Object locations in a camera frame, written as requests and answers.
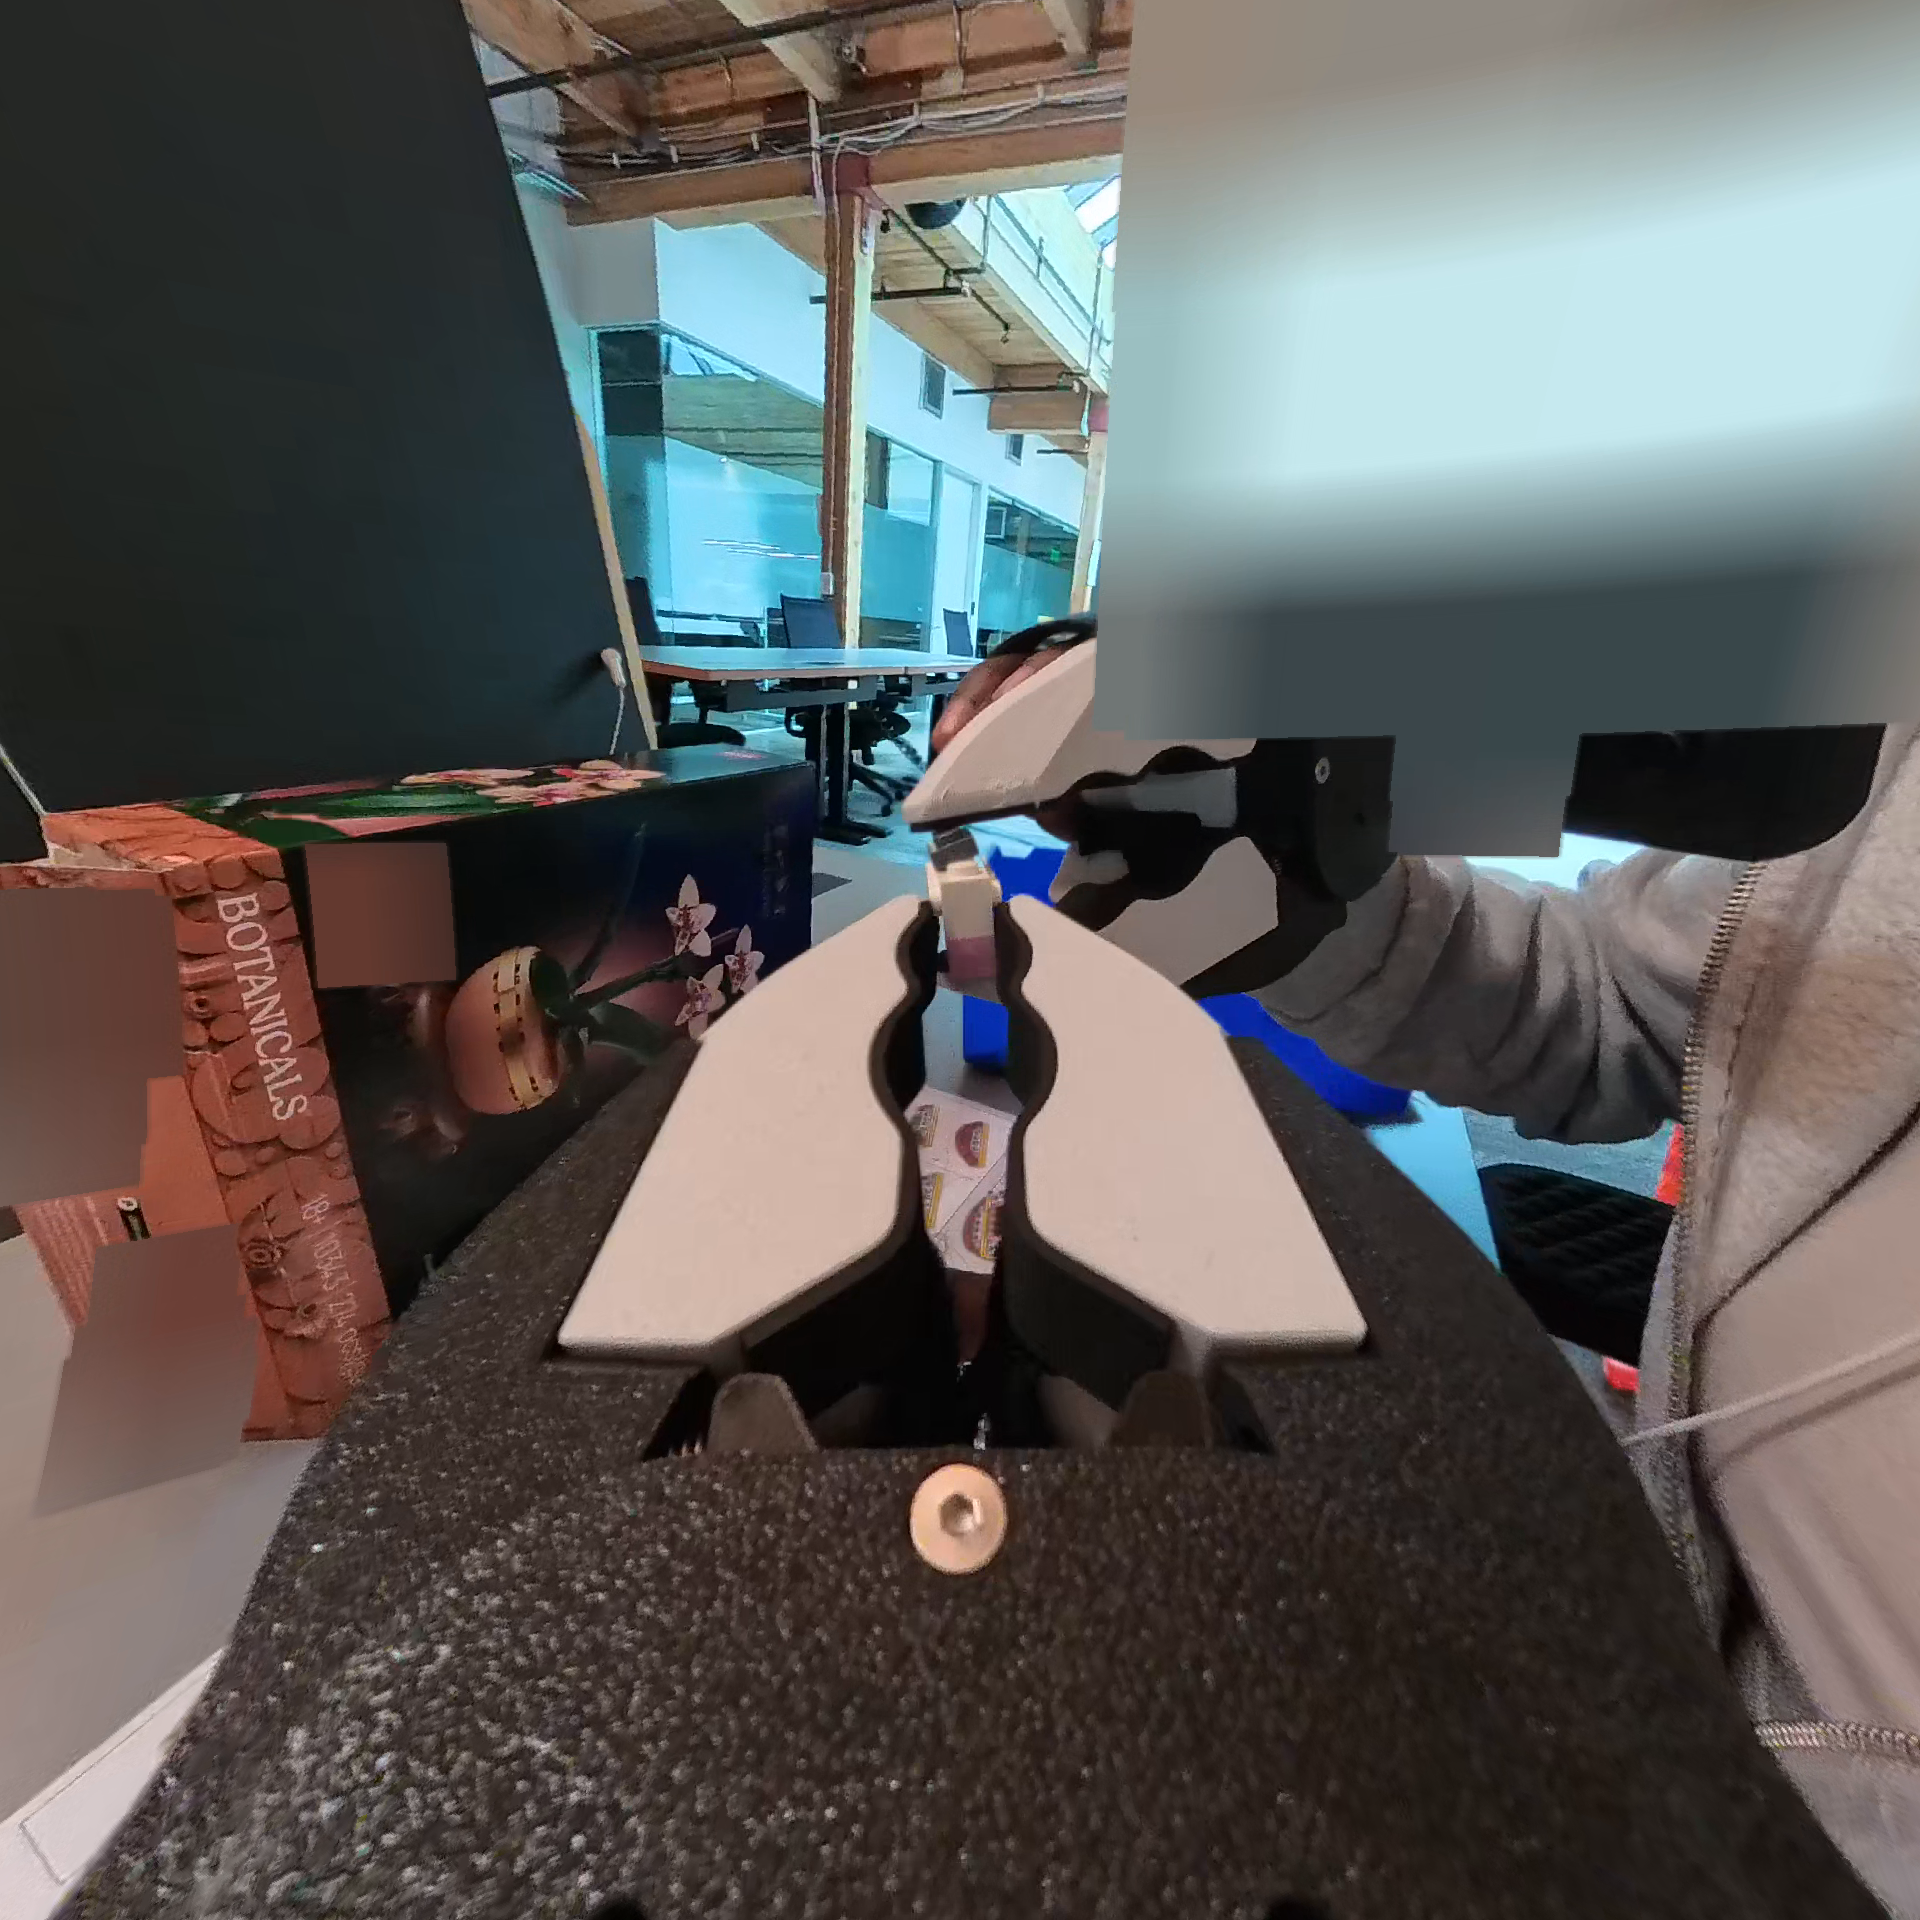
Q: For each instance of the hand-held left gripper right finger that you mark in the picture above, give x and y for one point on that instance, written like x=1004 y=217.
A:
x=1187 y=1200

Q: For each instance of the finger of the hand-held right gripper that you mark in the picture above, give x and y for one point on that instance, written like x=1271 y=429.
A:
x=1217 y=902
x=1035 y=736

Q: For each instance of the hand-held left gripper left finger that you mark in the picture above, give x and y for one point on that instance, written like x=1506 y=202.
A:
x=737 y=1200

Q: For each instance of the small white brick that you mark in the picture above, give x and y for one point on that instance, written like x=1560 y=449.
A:
x=959 y=871

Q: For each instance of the blue plastic bin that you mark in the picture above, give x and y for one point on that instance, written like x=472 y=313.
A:
x=1322 y=1073

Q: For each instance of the pink brick plate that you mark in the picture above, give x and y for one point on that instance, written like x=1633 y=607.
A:
x=977 y=957

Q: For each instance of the person's right forearm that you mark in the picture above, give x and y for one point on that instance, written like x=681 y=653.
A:
x=1499 y=990

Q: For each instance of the wooden office desk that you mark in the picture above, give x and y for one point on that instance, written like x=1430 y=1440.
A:
x=779 y=661

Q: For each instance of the grey desk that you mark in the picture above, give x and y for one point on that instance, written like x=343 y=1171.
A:
x=121 y=1561

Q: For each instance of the dark building set box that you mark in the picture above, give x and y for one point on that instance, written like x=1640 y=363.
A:
x=451 y=1021

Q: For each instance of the black divider panel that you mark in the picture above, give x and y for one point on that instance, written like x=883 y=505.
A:
x=299 y=361

